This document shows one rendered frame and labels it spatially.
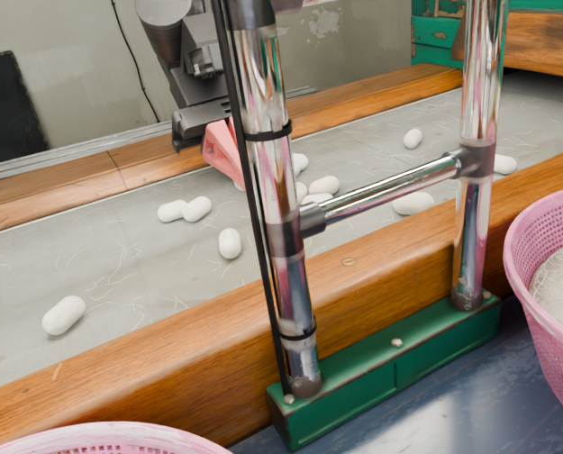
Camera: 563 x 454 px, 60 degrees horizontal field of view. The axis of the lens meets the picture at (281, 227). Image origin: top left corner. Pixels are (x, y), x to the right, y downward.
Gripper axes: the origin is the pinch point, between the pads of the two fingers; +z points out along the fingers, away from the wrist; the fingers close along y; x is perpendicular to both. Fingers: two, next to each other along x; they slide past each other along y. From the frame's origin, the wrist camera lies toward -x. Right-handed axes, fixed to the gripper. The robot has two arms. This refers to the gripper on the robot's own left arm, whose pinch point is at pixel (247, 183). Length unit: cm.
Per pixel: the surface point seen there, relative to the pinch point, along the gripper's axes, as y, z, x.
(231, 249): -6.5, 8.2, -6.2
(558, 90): 52, 1, 2
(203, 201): -5.3, 0.2, 0.2
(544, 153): 30.8, 11.3, -7.0
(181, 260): -10.4, 6.5, -2.9
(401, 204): 9.6, 10.9, -8.6
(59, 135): -12, -128, 165
